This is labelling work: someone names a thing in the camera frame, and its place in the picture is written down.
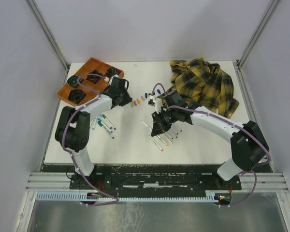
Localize yellow plaid shirt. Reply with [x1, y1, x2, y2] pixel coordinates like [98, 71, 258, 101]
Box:
[170, 57, 239, 119]

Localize white cable duct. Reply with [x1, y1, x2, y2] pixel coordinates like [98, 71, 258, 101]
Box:
[35, 191, 218, 203]

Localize black cable coil centre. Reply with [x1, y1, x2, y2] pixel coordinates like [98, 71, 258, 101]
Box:
[87, 69, 103, 82]

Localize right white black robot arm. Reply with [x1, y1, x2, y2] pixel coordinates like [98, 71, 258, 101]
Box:
[148, 91, 271, 189]

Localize light blue cap marker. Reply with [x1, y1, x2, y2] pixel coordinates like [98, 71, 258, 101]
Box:
[98, 118, 112, 131]

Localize green black cable coil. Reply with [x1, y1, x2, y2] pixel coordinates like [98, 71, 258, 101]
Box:
[67, 75, 82, 87]

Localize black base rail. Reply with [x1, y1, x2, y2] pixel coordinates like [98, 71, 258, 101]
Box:
[70, 164, 242, 198]

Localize orange compartment tray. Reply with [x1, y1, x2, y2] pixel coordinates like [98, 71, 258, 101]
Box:
[57, 58, 124, 106]

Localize black cable coil front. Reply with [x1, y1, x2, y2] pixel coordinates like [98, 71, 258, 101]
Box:
[68, 88, 87, 104]

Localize dark green cap marker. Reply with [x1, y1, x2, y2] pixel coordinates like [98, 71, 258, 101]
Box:
[98, 121, 114, 139]

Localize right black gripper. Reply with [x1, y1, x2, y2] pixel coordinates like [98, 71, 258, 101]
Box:
[151, 108, 178, 137]

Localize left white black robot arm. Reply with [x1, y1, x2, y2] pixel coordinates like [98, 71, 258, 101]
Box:
[55, 75, 132, 189]

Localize dark green cable coil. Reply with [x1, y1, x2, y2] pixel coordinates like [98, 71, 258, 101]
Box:
[105, 67, 120, 77]

